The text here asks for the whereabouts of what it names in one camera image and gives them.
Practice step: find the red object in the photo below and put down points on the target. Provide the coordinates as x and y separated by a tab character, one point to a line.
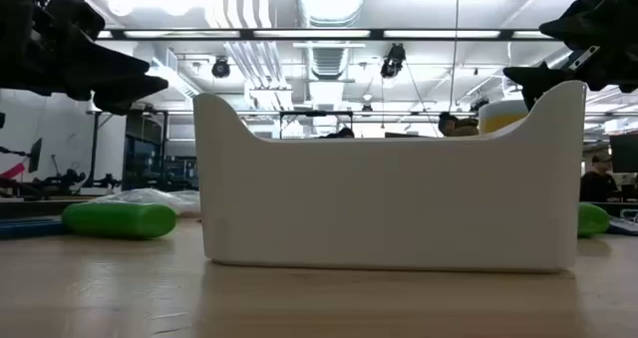
12	171

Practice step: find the blue shelving unit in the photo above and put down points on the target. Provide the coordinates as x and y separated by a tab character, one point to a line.
144	163

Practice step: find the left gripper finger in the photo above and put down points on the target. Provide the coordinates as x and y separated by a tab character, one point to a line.
129	94
109	64

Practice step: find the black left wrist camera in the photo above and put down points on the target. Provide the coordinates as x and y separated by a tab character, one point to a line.
75	16

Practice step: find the person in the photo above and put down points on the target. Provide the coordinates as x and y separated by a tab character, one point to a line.
598	186
451	124

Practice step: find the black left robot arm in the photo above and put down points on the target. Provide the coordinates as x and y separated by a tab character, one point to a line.
15	39

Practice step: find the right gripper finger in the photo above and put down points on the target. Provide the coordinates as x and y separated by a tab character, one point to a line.
538	79
588	24

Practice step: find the green shampoo bottle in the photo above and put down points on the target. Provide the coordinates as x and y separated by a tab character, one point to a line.
119	221
592	221

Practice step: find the white plastic bin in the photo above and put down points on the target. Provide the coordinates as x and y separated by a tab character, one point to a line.
389	203

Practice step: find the black monitor on arm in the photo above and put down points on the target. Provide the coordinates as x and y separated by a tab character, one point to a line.
35	156

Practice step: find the black background frame stand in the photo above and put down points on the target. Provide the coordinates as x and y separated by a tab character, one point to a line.
95	148

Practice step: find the yellow canister white lid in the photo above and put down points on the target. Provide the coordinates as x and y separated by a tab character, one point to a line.
498	113

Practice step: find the black background robot arm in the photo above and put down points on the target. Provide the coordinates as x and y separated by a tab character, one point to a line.
60	182

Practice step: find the black monitor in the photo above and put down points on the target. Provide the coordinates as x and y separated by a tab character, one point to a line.
625	153

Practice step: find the black ceiling spotlight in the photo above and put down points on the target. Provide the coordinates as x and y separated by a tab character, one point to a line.
394	61
221	69

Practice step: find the black overhead light bar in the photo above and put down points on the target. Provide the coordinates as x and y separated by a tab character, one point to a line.
376	34

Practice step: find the silver ventilation duct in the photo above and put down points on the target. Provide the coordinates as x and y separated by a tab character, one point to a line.
331	1

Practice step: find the dark blue disposable razor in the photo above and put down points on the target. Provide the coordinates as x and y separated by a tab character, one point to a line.
30	231
25	221

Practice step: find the black aluminium table frame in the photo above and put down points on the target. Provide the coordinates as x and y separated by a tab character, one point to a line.
30	208

